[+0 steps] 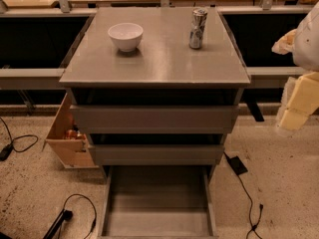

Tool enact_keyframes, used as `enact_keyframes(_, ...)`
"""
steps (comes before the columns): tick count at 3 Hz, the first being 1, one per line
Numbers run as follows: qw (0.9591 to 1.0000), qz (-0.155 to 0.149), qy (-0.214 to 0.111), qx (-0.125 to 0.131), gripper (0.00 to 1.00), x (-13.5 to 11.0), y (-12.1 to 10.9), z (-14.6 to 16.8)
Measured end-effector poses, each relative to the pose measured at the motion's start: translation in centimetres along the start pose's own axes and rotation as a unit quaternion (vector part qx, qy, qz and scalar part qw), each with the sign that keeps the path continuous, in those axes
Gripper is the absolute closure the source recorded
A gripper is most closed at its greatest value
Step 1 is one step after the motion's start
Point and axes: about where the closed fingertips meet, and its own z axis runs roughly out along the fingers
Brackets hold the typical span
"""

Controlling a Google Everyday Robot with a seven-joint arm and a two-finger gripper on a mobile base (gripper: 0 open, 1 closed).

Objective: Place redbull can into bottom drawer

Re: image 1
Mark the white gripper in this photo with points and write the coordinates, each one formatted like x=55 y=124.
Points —
x=308 y=47

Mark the silver redbull can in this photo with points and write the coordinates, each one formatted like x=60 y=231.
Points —
x=198 y=20

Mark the grey drawer cabinet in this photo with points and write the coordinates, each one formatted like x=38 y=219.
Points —
x=163 y=70

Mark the grey open bottom drawer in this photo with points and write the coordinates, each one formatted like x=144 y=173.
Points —
x=157 y=202

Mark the grey middle drawer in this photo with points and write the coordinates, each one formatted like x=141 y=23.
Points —
x=152 y=154

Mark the grey top drawer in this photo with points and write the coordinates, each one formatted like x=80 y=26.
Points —
x=158 y=119

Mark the black power adapter right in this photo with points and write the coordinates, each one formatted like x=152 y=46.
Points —
x=237 y=165

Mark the white ceramic bowl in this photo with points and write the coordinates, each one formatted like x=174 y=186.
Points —
x=126 y=36

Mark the copper items in box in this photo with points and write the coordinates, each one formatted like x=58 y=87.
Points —
x=73 y=134

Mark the cardboard box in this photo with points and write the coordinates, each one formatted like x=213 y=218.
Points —
x=73 y=153

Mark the black stand bottom left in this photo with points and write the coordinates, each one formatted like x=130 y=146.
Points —
x=64 y=215

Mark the black adapter left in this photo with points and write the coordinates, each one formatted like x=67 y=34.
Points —
x=6 y=151

